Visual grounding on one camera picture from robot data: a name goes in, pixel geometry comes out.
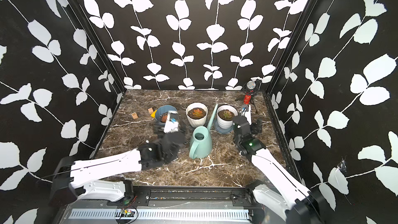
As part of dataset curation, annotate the mint green watering can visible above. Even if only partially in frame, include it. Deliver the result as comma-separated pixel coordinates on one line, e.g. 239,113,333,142
189,104,218,159

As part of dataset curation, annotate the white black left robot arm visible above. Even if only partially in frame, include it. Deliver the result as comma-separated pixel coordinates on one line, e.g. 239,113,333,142
49,122,187,207

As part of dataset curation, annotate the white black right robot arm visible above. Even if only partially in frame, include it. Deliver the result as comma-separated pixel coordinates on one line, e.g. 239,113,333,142
233,115,325,224

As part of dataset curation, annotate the orange red succulent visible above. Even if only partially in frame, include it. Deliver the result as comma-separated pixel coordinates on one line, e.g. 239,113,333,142
161,113,168,123

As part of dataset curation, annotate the red green succulent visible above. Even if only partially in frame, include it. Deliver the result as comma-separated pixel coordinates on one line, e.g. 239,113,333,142
188,107,206,119

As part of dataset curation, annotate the blue saucer under white pot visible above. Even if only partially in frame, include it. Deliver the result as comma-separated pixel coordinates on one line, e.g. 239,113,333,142
214,119,233,134

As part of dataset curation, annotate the white ringed plant pot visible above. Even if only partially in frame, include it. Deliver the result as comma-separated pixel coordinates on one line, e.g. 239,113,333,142
217,105,238,129

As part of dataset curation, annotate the yellow wooden block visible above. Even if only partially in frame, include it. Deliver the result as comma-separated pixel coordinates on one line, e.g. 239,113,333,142
151,110,157,118

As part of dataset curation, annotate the blue ribbed plant pot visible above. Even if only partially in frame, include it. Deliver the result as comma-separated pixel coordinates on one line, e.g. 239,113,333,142
155,105,177,126

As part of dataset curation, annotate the red microphone on tripod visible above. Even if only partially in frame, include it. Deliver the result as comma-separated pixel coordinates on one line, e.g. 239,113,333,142
236,79,262,114

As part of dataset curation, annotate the cream ribbed plant pot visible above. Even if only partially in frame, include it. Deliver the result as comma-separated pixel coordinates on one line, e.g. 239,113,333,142
186,103,208,128

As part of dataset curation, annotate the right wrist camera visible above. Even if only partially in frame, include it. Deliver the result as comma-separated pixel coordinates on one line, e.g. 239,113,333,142
241,105,252,125

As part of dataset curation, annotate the black front mounting rail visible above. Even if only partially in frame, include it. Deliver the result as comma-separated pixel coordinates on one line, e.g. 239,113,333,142
124,186,274,207

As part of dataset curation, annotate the white slotted cable duct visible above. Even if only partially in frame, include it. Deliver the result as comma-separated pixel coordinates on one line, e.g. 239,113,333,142
68,208,250,221

